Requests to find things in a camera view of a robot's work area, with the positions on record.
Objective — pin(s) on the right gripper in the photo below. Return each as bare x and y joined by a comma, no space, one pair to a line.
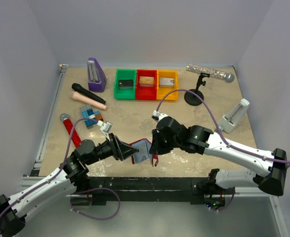
156,147

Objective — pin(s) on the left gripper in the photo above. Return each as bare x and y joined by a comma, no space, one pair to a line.
121,150

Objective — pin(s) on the red leather card holder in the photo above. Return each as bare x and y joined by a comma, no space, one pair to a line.
154,160

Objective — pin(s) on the blue credit card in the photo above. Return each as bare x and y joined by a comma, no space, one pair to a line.
142,153

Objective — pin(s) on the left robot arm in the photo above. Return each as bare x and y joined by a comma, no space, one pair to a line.
70,177

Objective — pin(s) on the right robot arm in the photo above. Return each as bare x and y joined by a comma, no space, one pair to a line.
263,169

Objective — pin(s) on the silver card stack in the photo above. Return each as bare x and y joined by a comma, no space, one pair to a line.
166,82

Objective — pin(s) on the gold card stack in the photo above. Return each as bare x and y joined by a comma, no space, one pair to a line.
145,81

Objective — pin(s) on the black card stack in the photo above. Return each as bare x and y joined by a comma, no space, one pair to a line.
125,84

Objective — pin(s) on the black microphone stand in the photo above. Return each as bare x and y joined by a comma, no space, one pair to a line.
190,97

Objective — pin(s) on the yellow plastic bin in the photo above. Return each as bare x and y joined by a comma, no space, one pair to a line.
161,92

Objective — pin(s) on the red plastic bin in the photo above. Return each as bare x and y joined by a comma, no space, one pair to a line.
146,93

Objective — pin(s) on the blue toy brick block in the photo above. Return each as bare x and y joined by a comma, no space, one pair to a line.
88,112

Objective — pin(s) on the red glitter microphone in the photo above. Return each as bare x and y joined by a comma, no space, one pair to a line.
65,118

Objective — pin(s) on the white metronome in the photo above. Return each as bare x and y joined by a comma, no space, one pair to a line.
230,120

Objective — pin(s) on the pink microphone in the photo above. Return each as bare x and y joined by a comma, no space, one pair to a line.
84,99

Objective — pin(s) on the purple metronome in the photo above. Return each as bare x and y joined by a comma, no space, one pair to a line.
96,77

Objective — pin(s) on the green plastic bin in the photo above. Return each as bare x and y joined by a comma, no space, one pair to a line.
125,94

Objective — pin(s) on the black microphone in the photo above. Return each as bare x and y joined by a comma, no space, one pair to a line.
78,88

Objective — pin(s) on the silver glitter microphone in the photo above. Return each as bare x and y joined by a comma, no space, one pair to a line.
213,73

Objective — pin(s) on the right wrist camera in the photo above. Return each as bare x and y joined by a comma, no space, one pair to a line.
157,116

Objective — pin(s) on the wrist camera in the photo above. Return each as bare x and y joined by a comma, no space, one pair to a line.
105,127
157,116

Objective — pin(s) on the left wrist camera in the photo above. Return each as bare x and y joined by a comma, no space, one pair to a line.
105,127

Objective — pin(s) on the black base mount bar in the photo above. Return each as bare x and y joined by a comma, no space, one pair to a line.
149,189

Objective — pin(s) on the aluminium frame rail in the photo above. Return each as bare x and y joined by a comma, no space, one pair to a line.
44,139

